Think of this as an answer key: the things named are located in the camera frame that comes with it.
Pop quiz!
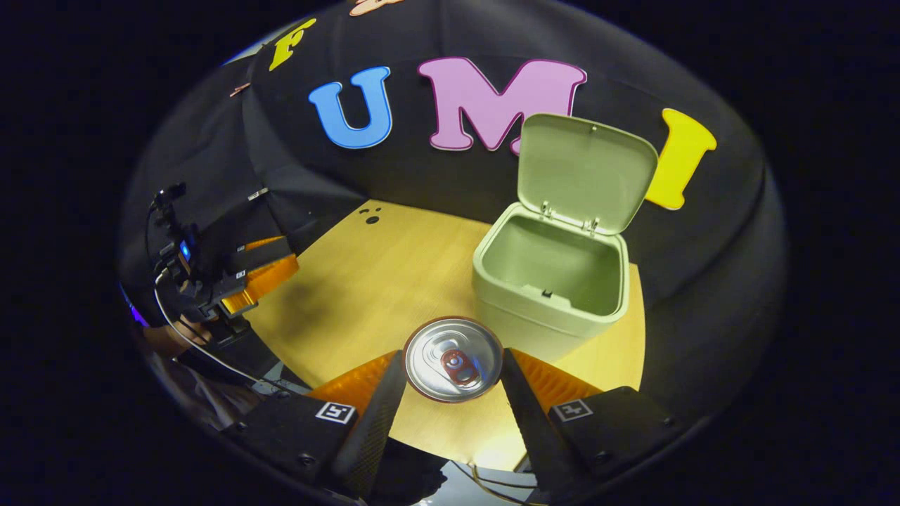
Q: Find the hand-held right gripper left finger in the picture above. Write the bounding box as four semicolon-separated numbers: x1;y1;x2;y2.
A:
224;349;409;496

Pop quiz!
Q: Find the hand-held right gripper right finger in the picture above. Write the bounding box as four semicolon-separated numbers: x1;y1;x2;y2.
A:
499;348;686;503

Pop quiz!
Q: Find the red pop can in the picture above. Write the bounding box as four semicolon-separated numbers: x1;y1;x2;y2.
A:
403;316;505;403

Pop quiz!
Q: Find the pale green desktop garbage bin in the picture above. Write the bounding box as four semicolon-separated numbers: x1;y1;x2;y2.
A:
472;112;660;363

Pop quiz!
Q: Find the black backdrop cloth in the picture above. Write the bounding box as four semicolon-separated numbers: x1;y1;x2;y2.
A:
120;0;787;436

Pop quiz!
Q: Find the thin floor cable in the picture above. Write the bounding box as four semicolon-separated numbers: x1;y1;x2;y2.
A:
450;460;549;506

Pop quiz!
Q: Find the white cable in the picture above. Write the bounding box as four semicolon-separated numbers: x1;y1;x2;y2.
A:
153;271;314;394

